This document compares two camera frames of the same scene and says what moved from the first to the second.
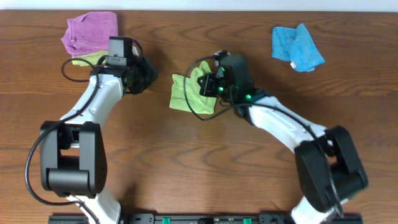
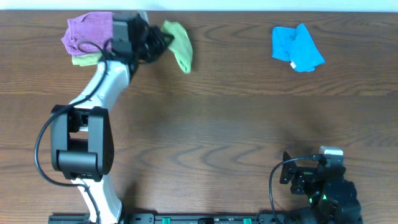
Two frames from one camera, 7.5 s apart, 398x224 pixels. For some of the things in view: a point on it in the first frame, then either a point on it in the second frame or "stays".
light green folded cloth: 94,58 stays
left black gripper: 147,74 to 156,40
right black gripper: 206,88 to 303,175
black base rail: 196,219 stays
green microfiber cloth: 197,103 to 181,45
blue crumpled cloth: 296,45 stays
